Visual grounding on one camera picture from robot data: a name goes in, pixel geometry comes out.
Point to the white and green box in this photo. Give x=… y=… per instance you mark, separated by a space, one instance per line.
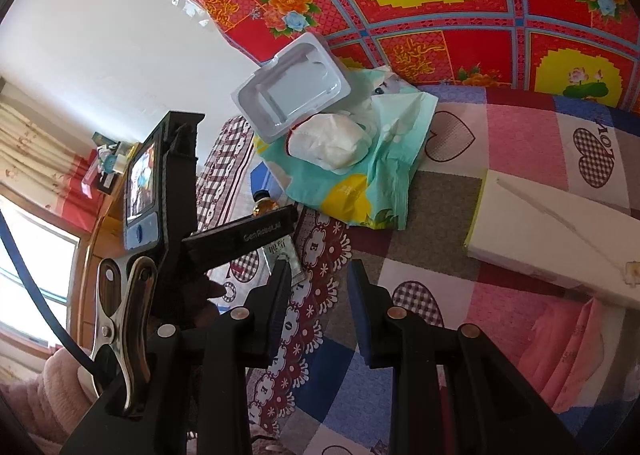
x=540 y=230

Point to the teal alarm clock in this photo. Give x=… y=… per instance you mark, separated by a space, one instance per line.
x=107 y=165

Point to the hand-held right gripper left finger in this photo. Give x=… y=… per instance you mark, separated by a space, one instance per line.
x=280 y=305

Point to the pink cloth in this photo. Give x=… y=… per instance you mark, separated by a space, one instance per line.
x=565 y=355

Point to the beige curtain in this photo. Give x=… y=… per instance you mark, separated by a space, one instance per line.
x=30 y=155

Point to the person's left hand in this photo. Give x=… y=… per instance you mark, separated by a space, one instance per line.
x=205 y=297

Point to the wooden cabinet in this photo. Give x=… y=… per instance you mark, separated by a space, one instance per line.
x=100 y=245

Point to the red floral wall cloth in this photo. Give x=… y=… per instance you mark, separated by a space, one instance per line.
x=475 y=35

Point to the window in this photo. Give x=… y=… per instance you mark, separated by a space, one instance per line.
x=30 y=255

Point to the teal wet wipes pack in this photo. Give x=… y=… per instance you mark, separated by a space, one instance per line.
x=380 y=175

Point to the white plastic tray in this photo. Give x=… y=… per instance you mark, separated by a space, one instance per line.
x=280 y=95

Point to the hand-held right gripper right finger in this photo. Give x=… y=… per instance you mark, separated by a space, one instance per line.
x=362 y=320

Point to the metal spring clip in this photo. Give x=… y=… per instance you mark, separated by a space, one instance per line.
x=112 y=320

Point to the small amber liquid bottle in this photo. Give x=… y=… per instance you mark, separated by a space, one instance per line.
x=265 y=205

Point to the white crumpled tissue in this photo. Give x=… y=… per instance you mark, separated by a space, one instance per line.
x=330 y=142

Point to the person's left forearm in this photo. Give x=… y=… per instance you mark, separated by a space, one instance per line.
x=45 y=395

